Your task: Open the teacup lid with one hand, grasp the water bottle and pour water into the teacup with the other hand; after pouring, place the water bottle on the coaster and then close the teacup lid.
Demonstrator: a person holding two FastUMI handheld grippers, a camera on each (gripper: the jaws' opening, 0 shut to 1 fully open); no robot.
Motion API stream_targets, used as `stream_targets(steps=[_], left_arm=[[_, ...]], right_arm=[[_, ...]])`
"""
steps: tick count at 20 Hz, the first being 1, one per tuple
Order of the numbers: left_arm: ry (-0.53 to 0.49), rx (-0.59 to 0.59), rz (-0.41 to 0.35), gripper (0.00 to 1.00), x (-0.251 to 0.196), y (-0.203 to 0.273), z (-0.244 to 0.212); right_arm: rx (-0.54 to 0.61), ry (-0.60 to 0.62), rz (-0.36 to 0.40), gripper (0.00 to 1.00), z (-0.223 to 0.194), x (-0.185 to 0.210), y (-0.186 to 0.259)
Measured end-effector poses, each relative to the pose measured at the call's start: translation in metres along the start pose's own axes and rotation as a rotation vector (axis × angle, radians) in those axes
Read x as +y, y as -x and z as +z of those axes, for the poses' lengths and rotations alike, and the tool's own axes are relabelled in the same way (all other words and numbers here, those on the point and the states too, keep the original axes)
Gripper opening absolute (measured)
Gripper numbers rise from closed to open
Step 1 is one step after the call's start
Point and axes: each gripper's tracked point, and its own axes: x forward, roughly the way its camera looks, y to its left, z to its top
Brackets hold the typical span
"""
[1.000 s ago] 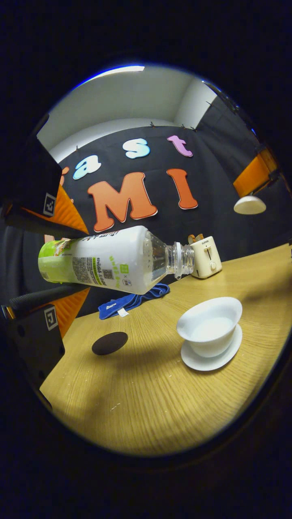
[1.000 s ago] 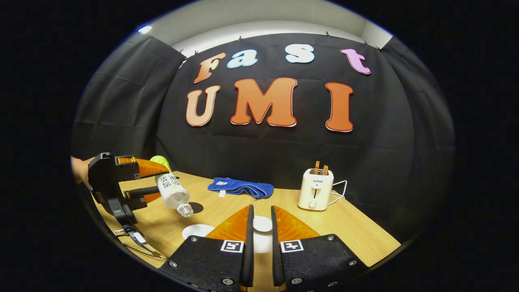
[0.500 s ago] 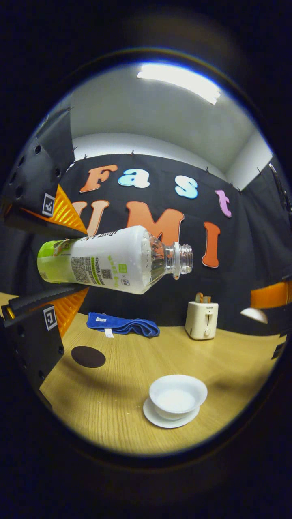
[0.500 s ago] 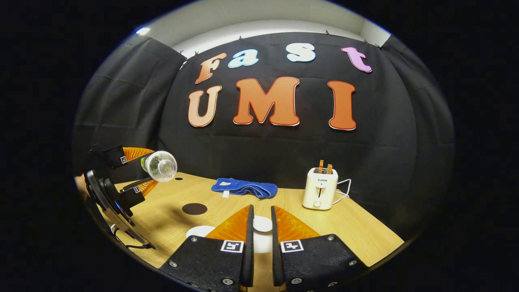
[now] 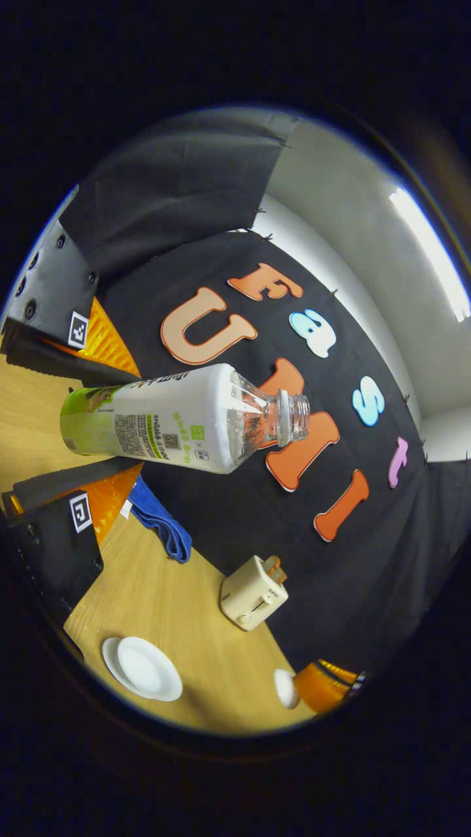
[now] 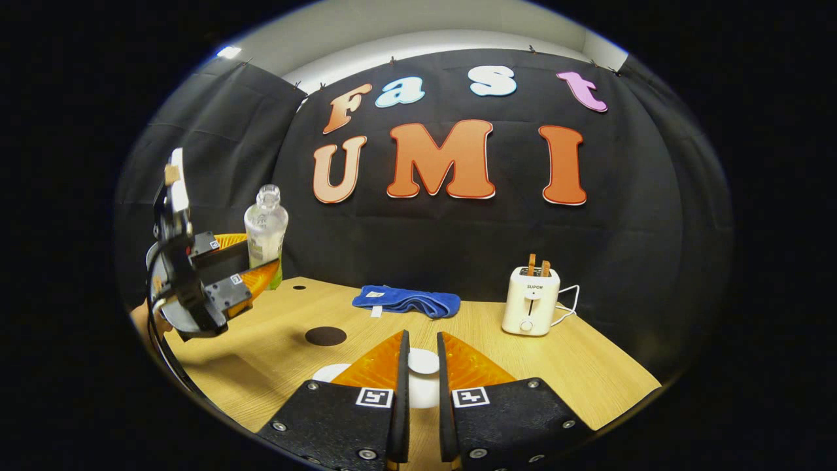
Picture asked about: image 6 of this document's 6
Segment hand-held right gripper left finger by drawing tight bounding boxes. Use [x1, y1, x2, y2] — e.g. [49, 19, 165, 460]
[256, 329, 411, 471]

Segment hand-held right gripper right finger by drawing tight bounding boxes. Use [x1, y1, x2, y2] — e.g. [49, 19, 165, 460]
[437, 332, 596, 471]

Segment clear water bottle green label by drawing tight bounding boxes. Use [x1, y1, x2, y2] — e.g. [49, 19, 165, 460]
[244, 184, 289, 290]

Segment dark brown round coaster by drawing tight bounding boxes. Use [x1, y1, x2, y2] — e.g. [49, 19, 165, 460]
[305, 326, 348, 347]

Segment blue towel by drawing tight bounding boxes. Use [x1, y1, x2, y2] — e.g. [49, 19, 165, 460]
[352, 285, 461, 320]

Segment white toaster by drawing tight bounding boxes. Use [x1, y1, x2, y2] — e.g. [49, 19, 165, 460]
[502, 266, 561, 337]

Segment white toaster cable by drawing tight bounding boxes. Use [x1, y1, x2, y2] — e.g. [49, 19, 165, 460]
[551, 284, 581, 327]

